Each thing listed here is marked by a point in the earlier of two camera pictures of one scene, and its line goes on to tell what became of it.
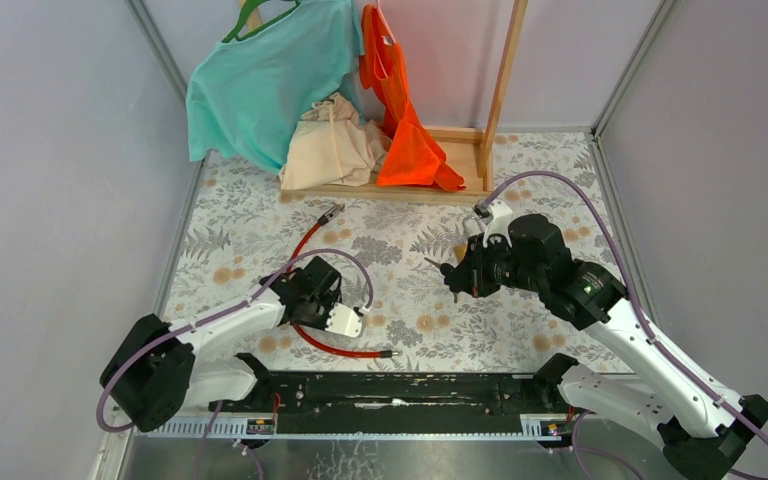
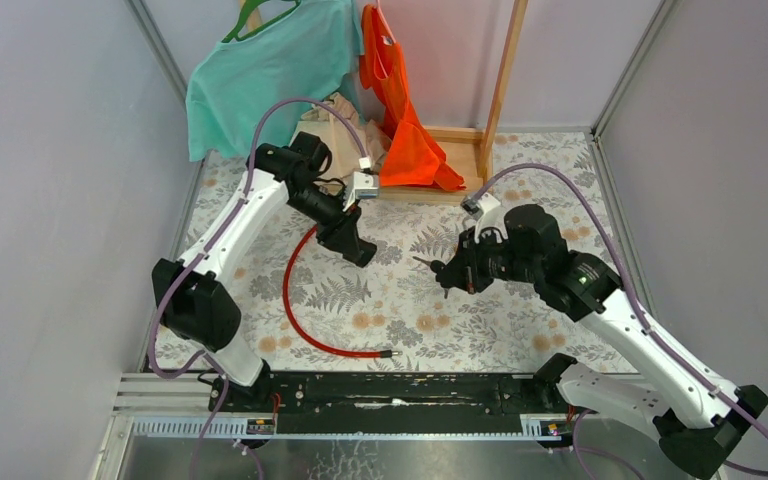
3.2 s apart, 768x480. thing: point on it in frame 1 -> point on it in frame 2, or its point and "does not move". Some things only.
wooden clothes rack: x=470 y=155 does not move
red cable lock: x=329 y=214 does not move
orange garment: x=413 y=157 does not move
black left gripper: x=329 y=302 -> x=340 y=231
